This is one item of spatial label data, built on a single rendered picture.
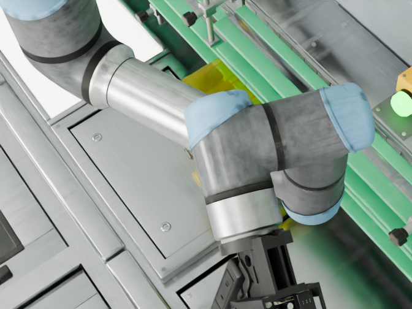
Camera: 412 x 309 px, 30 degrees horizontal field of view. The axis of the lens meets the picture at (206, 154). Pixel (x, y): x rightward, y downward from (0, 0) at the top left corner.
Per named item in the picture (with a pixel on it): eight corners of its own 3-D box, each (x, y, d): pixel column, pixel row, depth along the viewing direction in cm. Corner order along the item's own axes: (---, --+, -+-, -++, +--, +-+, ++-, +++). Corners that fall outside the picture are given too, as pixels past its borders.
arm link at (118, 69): (24, 89, 113) (316, 252, 95) (-1, 41, 103) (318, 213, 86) (73, 36, 117) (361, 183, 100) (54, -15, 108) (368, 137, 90)
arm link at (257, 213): (194, 209, 84) (257, 194, 87) (205, 250, 83) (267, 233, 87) (225, 198, 77) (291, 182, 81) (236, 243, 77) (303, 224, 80)
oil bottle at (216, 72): (249, 53, 169) (169, 103, 164) (248, 37, 164) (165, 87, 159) (265, 68, 167) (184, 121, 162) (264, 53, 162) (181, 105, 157)
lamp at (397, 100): (398, 99, 136) (385, 108, 135) (401, 84, 132) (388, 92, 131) (416, 115, 134) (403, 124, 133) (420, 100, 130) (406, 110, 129)
